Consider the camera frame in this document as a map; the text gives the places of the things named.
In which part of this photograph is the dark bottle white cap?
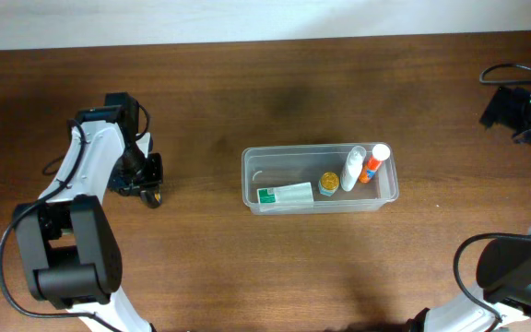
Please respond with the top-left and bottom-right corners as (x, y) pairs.
(140, 189), (162, 208)

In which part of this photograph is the orange tube white cap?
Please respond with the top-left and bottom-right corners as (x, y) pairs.
(359, 143), (391, 184)

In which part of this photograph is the white green medicine box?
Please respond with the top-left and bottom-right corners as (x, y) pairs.
(256, 183), (314, 205)

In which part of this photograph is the white spray bottle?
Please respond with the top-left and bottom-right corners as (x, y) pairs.
(340, 146), (367, 192)

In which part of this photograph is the small jar gold lid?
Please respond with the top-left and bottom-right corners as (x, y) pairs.
(318, 172), (340, 196)

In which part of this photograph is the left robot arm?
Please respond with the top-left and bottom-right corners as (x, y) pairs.
(4, 103), (163, 331)

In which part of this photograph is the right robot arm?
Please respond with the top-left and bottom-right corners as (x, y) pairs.
(403, 71), (531, 332)

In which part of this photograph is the clear plastic container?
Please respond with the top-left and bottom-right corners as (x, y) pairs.
(242, 143), (399, 215)

